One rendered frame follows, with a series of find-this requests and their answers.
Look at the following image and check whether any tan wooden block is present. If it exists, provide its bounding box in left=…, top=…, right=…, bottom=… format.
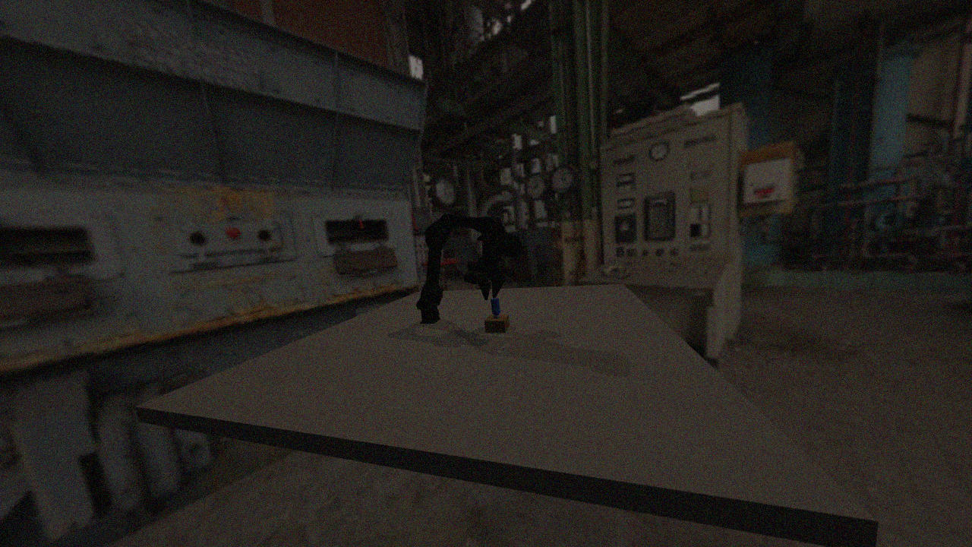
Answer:
left=484, top=315, right=510, bottom=333

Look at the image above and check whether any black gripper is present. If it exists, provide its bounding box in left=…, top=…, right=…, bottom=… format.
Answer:
left=464, top=255, right=515, bottom=300

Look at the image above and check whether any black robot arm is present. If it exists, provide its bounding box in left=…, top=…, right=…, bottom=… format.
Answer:
left=416, top=213, right=522, bottom=324

